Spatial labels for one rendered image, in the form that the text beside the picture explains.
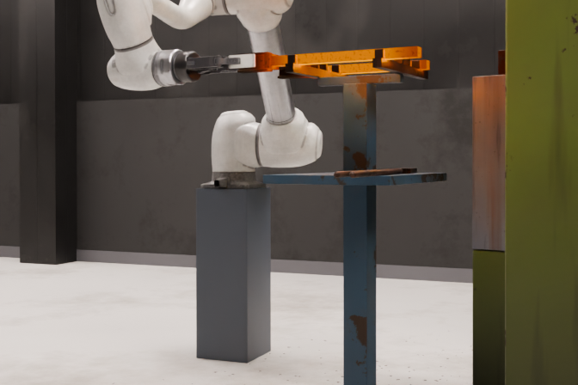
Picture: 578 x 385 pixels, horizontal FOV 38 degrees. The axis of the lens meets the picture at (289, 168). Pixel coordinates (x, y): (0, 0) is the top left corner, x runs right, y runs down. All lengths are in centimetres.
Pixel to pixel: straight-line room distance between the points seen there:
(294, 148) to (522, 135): 117
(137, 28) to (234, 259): 111
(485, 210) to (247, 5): 94
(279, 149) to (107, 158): 306
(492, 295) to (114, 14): 117
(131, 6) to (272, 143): 97
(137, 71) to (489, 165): 92
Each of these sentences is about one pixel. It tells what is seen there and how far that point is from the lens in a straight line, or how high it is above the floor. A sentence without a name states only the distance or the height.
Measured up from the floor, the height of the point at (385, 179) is 66.
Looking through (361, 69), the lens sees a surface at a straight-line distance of 212.
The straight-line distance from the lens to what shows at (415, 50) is 181.
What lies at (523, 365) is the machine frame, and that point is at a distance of 194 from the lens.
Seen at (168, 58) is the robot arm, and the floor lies 95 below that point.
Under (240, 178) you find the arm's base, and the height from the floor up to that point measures 64.
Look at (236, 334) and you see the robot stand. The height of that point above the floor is 10.
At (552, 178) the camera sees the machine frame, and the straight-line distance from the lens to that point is 186.
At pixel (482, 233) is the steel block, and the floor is 51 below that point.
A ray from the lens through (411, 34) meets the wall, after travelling 500.
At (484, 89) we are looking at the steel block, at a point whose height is 88.
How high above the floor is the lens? 70
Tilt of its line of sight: 1 degrees down
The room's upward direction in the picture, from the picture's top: straight up
